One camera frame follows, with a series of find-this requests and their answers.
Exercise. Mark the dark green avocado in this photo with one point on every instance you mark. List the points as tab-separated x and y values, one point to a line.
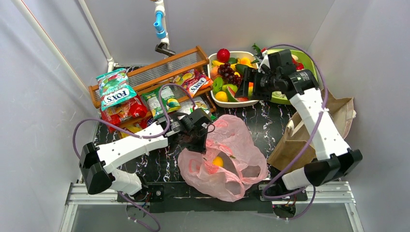
240	68

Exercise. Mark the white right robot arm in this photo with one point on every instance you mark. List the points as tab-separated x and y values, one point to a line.
335	158

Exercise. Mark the dark grape bunch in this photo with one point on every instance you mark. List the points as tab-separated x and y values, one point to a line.
229	74

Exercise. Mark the white fruit basin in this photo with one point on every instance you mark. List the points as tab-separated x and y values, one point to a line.
235	54

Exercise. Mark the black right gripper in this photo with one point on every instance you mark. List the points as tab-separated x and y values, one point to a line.
253	83

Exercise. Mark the red apple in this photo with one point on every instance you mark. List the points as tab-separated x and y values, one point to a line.
223	55

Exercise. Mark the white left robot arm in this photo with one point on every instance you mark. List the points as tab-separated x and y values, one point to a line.
99	164

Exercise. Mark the yellow orange small fruit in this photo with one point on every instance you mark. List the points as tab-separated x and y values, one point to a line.
221	96

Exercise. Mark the green Fox's candy bag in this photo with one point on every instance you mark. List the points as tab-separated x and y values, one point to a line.
114	88

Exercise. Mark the green vegetable basin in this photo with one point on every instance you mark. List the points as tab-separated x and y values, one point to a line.
309	60

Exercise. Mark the green bell pepper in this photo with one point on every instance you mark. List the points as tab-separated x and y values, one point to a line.
218	82

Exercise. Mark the white corner pipe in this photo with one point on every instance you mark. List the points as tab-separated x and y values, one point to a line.
96	32

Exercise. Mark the red snack bag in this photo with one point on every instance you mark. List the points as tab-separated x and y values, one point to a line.
132	108

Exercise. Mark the brown paper bag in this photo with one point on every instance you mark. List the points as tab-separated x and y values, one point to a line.
295	136

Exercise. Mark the aluminium base frame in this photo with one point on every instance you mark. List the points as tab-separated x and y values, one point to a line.
332	192

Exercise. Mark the orange Fox's candy bag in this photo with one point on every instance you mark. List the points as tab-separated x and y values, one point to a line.
193	81

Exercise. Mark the tangerine at basin back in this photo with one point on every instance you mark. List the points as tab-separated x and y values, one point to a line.
245	61

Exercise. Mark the watermelon slice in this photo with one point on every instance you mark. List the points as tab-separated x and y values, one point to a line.
230	90

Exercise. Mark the peach fruit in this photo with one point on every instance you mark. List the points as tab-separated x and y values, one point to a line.
214	72

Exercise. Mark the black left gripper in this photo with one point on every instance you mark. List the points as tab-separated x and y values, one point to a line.
195	140

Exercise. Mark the white pipe with blue valve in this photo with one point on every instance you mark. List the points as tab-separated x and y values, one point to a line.
163	46

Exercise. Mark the green Chiba chips bag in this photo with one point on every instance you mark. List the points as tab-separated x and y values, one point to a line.
186	107

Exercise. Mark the pink plastic grocery bag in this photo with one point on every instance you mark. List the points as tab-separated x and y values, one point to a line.
244	163

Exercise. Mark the yellow lemon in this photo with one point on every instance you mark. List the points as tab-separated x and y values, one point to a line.
218	161

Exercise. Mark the wooden slatted rack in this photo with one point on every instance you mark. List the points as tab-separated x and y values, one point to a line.
149	77

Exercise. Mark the green snack packet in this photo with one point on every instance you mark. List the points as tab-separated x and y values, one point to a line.
160	102

